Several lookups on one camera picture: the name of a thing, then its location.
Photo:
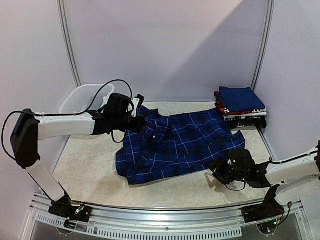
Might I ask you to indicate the red black folded garment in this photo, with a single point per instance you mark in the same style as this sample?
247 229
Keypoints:
225 111

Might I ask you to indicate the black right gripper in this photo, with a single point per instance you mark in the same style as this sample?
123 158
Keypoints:
222 169

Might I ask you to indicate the white plastic laundry basket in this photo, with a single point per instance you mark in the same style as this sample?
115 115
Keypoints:
80 99

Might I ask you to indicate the white folded garment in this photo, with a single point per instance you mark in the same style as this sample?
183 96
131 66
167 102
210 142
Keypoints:
241 116

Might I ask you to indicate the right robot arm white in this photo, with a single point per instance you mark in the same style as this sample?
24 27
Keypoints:
290 172

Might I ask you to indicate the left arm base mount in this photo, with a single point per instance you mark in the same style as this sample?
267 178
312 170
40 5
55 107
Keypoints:
72 213

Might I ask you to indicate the right wall aluminium profile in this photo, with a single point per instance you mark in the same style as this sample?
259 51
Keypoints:
263 44

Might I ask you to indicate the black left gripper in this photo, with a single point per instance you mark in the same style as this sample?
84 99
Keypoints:
138 126

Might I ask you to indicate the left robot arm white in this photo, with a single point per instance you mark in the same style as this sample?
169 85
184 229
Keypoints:
82 113

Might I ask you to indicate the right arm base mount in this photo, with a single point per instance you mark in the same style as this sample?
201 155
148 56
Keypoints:
269 214

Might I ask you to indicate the blue plaid shirt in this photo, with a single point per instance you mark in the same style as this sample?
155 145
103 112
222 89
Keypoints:
174 145

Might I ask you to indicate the left wall aluminium profile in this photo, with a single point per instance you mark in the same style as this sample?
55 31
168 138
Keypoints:
61 5

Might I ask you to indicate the wall aluminium profile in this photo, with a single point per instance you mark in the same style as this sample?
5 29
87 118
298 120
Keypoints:
61 5
263 44

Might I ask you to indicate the aluminium front rail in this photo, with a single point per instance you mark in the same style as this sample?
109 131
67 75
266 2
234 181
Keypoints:
118 223

